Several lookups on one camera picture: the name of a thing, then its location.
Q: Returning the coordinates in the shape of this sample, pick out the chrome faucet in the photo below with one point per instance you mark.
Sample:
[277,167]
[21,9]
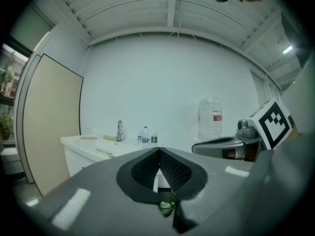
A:
[119,130]

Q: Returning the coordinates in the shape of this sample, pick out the white sink cabinet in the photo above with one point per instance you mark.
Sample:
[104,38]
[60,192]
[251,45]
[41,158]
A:
[81,154]

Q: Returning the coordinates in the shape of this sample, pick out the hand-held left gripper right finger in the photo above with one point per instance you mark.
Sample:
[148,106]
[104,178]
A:
[216,178]

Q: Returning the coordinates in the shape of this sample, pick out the green glass object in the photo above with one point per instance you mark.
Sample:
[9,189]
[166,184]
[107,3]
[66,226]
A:
[166,205]

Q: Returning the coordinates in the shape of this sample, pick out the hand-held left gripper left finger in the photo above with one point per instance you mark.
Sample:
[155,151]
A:
[98,200]

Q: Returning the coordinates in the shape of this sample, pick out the beige strip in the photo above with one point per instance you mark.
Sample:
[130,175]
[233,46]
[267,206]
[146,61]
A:
[88,137]
[104,151]
[109,137]

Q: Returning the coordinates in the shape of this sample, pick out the grey roller blind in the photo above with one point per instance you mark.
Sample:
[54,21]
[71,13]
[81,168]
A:
[29,31]

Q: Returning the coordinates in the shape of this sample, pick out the window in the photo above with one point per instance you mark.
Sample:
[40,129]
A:
[8,87]

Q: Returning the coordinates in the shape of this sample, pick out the large clear water jug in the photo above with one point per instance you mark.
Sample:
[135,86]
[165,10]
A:
[210,119]

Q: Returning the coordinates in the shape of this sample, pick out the beige board with black edge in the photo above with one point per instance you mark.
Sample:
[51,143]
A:
[51,122]

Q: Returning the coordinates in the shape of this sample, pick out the ceiling light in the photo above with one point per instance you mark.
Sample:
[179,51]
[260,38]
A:
[287,50]

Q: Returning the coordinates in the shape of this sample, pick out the small clear water bottle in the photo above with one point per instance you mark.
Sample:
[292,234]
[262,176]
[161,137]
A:
[139,135]
[154,136]
[145,134]

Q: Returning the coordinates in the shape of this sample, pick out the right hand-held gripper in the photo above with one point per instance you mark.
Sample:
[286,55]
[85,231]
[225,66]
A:
[273,122]

